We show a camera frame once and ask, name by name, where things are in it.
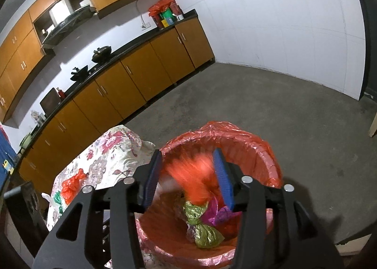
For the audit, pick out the small knotted red plastic bag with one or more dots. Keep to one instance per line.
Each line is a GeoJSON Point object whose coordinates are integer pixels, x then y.
{"type": "Point", "coordinates": [72, 188]}

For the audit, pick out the black open wok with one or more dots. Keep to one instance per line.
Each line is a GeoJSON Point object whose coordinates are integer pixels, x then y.
{"type": "Point", "coordinates": [80, 73]}

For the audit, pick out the yellow box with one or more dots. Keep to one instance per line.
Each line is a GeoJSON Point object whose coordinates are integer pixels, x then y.
{"type": "Point", "coordinates": [165, 23]}

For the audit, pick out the purple plastic bag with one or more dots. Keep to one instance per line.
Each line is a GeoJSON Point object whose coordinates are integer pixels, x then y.
{"type": "Point", "coordinates": [218, 213]}

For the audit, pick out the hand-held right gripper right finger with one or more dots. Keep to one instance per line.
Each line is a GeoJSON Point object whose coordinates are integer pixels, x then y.
{"type": "Point", "coordinates": [225, 180]}

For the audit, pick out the green pot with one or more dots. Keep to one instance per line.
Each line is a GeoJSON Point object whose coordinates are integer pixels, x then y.
{"type": "Point", "coordinates": [26, 141]}

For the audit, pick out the shiny green plastic bag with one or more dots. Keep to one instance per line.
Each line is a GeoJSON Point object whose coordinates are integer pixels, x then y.
{"type": "Point", "coordinates": [206, 233]}

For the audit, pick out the red plastic wastebasket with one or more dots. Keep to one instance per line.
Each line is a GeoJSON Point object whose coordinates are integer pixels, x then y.
{"type": "Point", "coordinates": [265, 157]}

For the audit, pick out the small green plastic bag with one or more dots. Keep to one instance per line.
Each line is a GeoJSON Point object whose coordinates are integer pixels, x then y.
{"type": "Point", "coordinates": [59, 202]}

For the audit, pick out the red bottle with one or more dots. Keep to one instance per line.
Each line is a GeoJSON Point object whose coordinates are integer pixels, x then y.
{"type": "Point", "coordinates": [61, 93]}

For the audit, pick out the steel range hood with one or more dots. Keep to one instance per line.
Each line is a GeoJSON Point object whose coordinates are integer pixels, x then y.
{"type": "Point", "coordinates": [67, 21]}

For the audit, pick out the dark door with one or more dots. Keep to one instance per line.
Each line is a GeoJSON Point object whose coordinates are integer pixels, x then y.
{"type": "Point", "coordinates": [371, 51]}

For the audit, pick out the wall power outlet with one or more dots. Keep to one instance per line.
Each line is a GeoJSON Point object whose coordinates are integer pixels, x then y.
{"type": "Point", "coordinates": [145, 26]}

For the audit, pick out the black wok with lid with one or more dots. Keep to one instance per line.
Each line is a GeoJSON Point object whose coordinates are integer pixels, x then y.
{"type": "Point", "coordinates": [101, 54]}

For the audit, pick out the green box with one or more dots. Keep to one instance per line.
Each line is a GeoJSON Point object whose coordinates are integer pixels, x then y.
{"type": "Point", "coordinates": [167, 15]}

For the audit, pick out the blue panel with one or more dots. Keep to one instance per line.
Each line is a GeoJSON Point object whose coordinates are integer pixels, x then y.
{"type": "Point", "coordinates": [6, 151]}

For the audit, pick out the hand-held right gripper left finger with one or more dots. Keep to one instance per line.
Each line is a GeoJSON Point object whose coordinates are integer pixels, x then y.
{"type": "Point", "coordinates": [151, 180]}

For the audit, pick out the glass jar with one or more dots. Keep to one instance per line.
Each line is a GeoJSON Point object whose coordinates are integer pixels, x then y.
{"type": "Point", "coordinates": [36, 117]}

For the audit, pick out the white plastic bag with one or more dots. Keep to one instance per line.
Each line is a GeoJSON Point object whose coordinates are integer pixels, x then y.
{"type": "Point", "coordinates": [47, 199]}

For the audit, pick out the large red plastic bag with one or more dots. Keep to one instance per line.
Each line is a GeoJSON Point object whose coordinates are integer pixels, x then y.
{"type": "Point", "coordinates": [191, 177]}

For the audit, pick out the black kitchen countertop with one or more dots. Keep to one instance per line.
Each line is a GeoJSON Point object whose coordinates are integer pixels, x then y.
{"type": "Point", "coordinates": [117, 55]}

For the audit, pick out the red plastic waste basket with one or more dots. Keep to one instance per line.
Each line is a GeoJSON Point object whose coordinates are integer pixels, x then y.
{"type": "Point", "coordinates": [212, 130]}

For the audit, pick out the lower wooden cabinets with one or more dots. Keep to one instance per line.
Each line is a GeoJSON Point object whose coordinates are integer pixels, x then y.
{"type": "Point", "coordinates": [132, 74]}

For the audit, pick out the floral cloth covered table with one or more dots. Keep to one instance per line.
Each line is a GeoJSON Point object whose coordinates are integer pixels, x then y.
{"type": "Point", "coordinates": [112, 154]}

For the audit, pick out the dark cutting board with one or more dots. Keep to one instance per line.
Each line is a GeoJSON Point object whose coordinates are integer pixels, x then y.
{"type": "Point", "coordinates": [49, 101]}

